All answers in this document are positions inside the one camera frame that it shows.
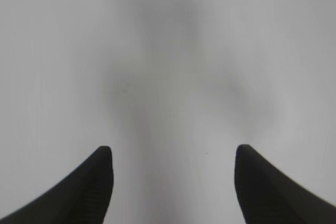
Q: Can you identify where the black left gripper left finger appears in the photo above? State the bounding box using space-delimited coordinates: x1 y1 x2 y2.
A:
1 146 113 223

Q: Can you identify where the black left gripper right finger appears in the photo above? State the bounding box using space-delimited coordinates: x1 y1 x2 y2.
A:
234 144 335 224

